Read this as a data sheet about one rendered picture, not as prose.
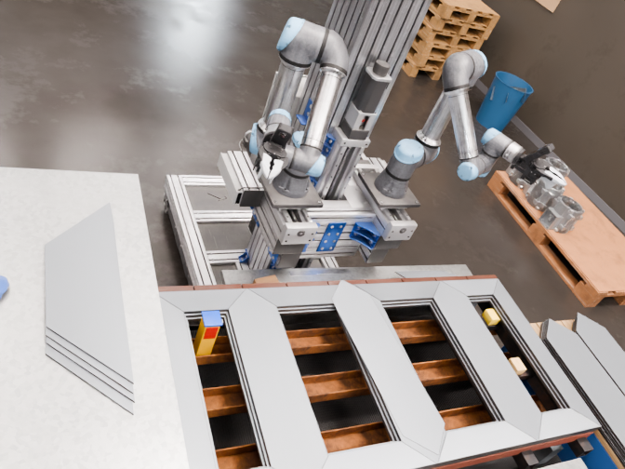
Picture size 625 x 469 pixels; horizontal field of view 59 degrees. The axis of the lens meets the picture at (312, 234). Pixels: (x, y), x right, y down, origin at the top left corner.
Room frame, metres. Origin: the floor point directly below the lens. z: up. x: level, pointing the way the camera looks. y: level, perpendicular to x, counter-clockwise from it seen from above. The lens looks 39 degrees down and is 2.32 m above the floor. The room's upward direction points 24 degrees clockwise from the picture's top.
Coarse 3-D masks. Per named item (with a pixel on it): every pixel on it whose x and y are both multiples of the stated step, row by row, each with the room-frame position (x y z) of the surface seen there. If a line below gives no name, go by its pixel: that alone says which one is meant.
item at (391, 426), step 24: (360, 288) 1.64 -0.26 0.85; (192, 312) 1.19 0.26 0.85; (288, 312) 1.39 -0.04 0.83; (312, 312) 1.44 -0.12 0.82; (336, 312) 1.50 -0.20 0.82; (384, 312) 1.57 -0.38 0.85; (432, 312) 1.72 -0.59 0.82; (504, 312) 1.88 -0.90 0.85; (240, 360) 1.10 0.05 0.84; (360, 360) 1.31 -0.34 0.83; (408, 360) 1.39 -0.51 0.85; (528, 360) 1.69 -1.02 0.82; (240, 384) 1.03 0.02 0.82; (480, 384) 1.44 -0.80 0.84; (552, 384) 1.59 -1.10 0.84; (384, 408) 1.16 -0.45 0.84; (576, 432) 1.40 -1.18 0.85; (264, 456) 0.83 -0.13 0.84; (432, 456) 1.05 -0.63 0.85; (480, 456) 1.15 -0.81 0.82
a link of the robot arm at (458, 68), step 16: (448, 64) 2.12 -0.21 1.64; (464, 64) 2.12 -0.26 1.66; (448, 80) 2.08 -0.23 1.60; (464, 80) 2.09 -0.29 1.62; (448, 96) 2.08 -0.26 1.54; (464, 96) 2.07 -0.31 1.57; (464, 112) 2.05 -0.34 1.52; (464, 128) 2.03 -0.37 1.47; (464, 144) 2.01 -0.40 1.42; (464, 160) 1.99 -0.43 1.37; (480, 160) 2.04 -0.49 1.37; (464, 176) 1.96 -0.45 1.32
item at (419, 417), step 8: (408, 408) 1.19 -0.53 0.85; (416, 408) 1.20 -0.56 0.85; (424, 408) 1.22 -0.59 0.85; (432, 408) 1.23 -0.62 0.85; (392, 416) 1.13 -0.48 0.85; (400, 416) 1.14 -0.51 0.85; (408, 416) 1.16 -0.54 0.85; (416, 416) 1.17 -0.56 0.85; (424, 416) 1.18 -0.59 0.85; (432, 416) 1.20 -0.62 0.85; (440, 416) 1.21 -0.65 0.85; (400, 424) 1.11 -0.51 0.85; (408, 424) 1.13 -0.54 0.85; (416, 424) 1.14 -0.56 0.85; (424, 424) 1.15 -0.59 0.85; (432, 424) 1.17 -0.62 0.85; (408, 432) 1.10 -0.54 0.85
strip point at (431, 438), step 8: (440, 424) 1.18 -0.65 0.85; (416, 432) 1.11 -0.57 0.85; (424, 432) 1.13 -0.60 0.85; (432, 432) 1.14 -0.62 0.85; (440, 432) 1.15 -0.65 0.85; (416, 440) 1.08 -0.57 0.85; (424, 440) 1.10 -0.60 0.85; (432, 440) 1.11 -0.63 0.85; (440, 440) 1.12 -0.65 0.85; (432, 448) 1.08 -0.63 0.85
